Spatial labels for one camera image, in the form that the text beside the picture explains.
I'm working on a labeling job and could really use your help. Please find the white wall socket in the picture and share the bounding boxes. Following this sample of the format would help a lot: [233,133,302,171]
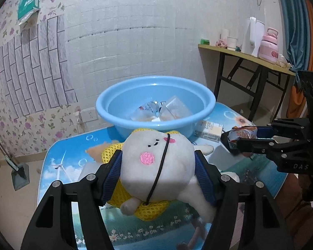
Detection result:
[80,107,98,123]

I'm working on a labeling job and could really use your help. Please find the white cup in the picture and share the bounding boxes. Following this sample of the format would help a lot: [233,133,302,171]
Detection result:
[227,37,237,51]

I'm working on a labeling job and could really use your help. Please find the grey dustpan with handle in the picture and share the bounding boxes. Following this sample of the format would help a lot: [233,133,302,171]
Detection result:
[0,143,30,191]

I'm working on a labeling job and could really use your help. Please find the white translucent plastic box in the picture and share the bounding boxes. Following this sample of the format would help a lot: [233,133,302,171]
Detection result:
[78,162,102,181]

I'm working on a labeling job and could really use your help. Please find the white plush toy yellow mesh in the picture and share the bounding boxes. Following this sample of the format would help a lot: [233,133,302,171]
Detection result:
[102,129,216,222]

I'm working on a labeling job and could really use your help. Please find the white electric kettle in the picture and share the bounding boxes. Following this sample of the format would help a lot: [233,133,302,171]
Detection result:
[241,17,265,57]

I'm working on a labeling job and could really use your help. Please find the yellow top side table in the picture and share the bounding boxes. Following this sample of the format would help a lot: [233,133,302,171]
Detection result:
[198,44,295,121]

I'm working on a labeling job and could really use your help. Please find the small green box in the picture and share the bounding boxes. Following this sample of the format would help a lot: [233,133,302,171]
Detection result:
[200,38,210,45]

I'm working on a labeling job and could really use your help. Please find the pink flower ornament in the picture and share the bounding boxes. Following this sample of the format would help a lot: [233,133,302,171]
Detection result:
[215,39,227,49]

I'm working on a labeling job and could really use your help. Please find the light blue plastic basin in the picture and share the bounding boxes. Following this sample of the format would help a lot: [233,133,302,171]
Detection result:
[95,76,216,138]

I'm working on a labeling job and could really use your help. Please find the white paper roll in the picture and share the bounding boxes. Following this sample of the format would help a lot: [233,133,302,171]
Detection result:
[220,28,230,40]

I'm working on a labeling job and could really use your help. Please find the beige face cream box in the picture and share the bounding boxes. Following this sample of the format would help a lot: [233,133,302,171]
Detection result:
[194,120,223,142]

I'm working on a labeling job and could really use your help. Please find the blue curtain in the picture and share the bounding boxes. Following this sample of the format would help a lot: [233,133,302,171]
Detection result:
[280,0,310,72]

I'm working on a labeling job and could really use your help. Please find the teal hanging plastic bag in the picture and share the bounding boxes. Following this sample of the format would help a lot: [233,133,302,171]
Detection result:
[17,0,39,25]

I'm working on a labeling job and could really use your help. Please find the orange snack packet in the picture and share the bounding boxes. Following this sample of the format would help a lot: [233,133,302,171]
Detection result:
[228,126,258,143]

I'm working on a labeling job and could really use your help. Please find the clear box with brown contents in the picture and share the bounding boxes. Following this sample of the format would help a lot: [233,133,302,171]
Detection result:
[159,96,192,121]

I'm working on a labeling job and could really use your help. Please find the pink water bottle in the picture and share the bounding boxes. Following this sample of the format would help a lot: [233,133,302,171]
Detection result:
[258,28,279,64]

